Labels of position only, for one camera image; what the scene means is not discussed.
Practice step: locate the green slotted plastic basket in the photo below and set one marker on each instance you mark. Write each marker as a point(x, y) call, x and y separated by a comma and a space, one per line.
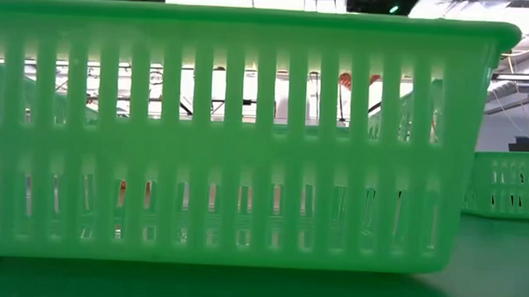
point(247, 139)
point(483, 191)

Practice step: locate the grey ceiling pipes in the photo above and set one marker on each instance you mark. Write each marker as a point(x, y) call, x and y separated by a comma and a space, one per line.
point(528, 56)

